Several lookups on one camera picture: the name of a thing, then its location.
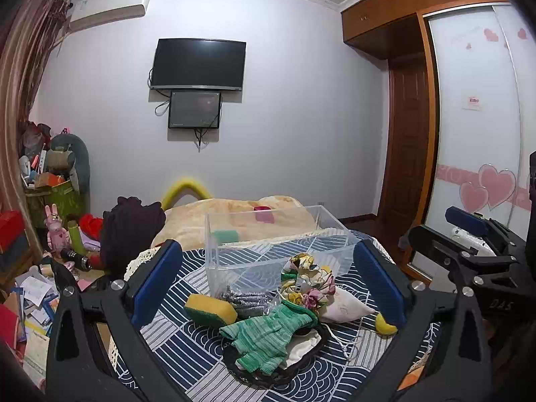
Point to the steel wool scrubber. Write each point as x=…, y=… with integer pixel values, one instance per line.
x=247, y=299

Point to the pink sponge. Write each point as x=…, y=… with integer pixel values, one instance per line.
x=263, y=214

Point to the clear plastic box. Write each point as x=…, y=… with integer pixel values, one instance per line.
x=251, y=268

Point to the small black monitor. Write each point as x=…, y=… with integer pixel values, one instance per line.
x=194, y=109

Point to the brown striped curtain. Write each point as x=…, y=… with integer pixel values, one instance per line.
x=21, y=92

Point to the small yellow sponge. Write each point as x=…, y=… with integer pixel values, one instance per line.
x=385, y=325

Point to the pink rabbit doll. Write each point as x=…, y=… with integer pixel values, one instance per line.
x=56, y=234

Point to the grey plush toy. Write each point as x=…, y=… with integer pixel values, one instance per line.
x=73, y=163

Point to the black flashlight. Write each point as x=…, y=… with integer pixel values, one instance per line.
x=77, y=258

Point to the wooden wardrobe with heart doors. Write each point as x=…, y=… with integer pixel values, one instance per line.
x=469, y=71

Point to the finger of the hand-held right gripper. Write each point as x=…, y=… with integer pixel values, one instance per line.
x=427, y=240
x=465, y=220

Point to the yellow curved pillow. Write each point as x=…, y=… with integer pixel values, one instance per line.
x=182, y=186

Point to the black wall television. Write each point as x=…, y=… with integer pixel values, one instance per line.
x=197, y=63

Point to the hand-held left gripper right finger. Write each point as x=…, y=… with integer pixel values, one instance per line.
x=379, y=280

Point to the dark purple garment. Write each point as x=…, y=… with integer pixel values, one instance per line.
x=130, y=234

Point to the pink white sticker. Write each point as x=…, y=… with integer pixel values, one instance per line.
x=472, y=103

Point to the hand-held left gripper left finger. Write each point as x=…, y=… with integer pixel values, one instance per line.
x=153, y=284

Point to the green knit glove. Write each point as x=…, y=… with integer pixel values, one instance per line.
x=268, y=331

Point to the white air conditioner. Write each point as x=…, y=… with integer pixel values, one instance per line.
x=109, y=10

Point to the brown wooden door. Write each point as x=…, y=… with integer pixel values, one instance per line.
x=406, y=142

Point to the beige blanket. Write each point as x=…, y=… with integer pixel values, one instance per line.
x=188, y=222

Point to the floral fabric scrunchie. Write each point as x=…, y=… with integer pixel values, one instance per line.
x=307, y=276

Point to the white fabric pouch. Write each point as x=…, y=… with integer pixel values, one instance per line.
x=347, y=307

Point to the green storage box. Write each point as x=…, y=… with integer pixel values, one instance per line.
x=60, y=201

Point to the green cylinder bottle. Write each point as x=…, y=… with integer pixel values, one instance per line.
x=76, y=236

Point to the red box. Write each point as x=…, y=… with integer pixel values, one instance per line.
x=10, y=230

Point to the yellow green sponge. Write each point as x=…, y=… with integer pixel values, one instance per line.
x=213, y=307

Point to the red plush toy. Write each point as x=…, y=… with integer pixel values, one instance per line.
x=90, y=224

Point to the pile of assorted clutter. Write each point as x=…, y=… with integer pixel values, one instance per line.
x=35, y=150

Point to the pile of papers and books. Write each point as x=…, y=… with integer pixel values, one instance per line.
x=33, y=314

